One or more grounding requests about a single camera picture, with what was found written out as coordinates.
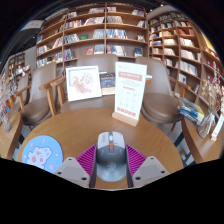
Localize grey computer mouse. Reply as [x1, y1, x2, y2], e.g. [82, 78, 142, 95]
[95, 131, 128, 183]

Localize white framed pink picture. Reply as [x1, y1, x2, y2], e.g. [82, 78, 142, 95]
[65, 65, 103, 103]

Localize round blue mouse pad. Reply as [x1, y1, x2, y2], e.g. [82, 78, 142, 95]
[21, 134, 64, 175]

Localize white hanging ceiling panel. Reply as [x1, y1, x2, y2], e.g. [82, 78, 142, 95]
[19, 19, 44, 32]

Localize stack of books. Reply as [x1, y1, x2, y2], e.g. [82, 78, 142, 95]
[176, 97, 205, 127]

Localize small distant wooden bookshelf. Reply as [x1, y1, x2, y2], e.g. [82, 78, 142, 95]
[7, 51, 27, 84]

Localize tall wooden bookshelf with posters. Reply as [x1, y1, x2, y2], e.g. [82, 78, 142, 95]
[146, 9, 224, 111]

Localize white sign on wooden stand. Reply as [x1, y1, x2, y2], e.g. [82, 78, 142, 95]
[111, 61, 148, 128]

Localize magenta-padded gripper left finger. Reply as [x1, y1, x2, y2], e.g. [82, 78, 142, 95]
[54, 143, 98, 189]

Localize small white table sign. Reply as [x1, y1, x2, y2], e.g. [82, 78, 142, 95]
[210, 113, 224, 142]

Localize brown padded armchair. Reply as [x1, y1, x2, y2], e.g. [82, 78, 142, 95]
[134, 56, 193, 132]
[13, 62, 66, 131]
[49, 53, 153, 114]

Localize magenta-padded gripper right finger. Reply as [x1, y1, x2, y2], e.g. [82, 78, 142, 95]
[124, 143, 172, 188]

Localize round wooden side table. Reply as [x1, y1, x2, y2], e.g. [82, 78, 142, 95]
[0, 111, 24, 160]
[180, 114, 224, 165]

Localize dark blue book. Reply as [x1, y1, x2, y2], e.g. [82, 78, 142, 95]
[99, 71, 117, 96]

